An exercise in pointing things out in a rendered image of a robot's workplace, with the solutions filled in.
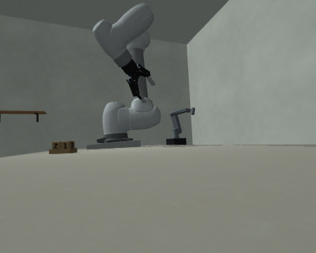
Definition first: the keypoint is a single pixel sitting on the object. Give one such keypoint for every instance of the tan wooden number cube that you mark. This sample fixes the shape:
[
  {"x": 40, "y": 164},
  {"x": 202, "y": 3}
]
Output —
[
  {"x": 56, "y": 145},
  {"x": 67, "y": 144}
]

